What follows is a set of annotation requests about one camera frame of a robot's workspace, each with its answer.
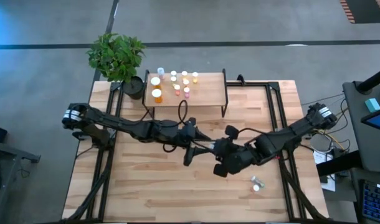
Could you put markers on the black aluminium table frame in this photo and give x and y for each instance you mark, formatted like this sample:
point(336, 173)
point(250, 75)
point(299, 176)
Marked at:
point(270, 93)

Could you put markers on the clear medicine bottle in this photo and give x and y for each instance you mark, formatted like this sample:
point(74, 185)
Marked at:
point(160, 70)

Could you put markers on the large orange medicine bottle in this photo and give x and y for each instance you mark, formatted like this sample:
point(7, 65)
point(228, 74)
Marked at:
point(155, 81)
point(156, 93)

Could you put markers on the black pole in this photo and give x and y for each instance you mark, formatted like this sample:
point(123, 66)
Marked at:
point(373, 79)

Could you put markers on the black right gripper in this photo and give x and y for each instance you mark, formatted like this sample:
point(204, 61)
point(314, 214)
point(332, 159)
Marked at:
point(236, 158)

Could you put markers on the green potted plant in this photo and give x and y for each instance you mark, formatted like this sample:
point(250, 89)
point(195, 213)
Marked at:
point(115, 56)

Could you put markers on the dark rug with striped edge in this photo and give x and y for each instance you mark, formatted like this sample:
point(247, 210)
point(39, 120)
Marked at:
point(364, 11)

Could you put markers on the backlit black keyboard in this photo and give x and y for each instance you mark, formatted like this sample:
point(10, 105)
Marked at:
point(377, 202)

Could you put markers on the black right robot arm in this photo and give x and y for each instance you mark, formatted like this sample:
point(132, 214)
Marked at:
point(286, 133)

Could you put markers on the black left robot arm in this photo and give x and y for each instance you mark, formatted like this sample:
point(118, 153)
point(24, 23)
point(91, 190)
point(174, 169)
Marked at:
point(121, 124)

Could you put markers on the white paper sheet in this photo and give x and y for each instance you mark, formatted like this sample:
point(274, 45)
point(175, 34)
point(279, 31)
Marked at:
point(319, 157)

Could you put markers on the wooden shelf with black legs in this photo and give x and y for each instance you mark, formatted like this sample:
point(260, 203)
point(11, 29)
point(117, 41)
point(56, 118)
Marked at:
point(208, 90)

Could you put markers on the salmon pink medicine bottle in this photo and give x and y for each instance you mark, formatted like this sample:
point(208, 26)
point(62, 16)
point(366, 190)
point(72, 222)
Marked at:
point(177, 87)

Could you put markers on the small teal box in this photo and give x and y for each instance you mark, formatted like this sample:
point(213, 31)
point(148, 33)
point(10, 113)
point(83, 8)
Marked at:
point(372, 105)

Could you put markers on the light green medicine bottle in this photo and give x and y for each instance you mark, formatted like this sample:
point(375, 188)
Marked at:
point(195, 74)

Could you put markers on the small red clamp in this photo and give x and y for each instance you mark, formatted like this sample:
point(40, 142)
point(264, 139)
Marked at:
point(278, 157)

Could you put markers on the dark grey side desk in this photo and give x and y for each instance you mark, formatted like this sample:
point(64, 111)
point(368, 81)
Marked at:
point(358, 140)

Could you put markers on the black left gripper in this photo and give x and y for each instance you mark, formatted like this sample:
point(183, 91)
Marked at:
point(187, 133)

